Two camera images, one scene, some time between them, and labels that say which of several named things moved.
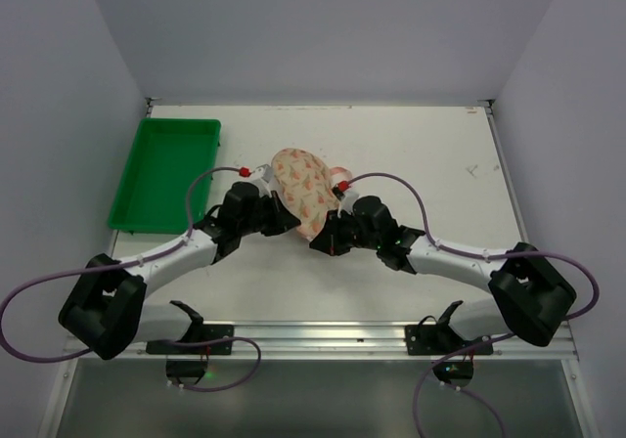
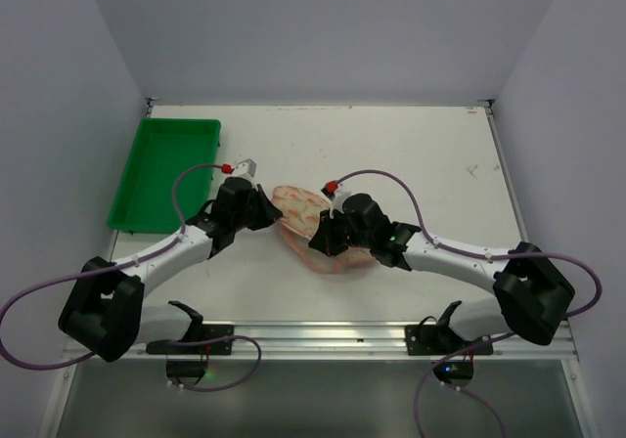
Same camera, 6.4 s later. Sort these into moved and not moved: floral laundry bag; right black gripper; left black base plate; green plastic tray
Moved: floral laundry bag
Not moved: green plastic tray; right black gripper; left black base plate
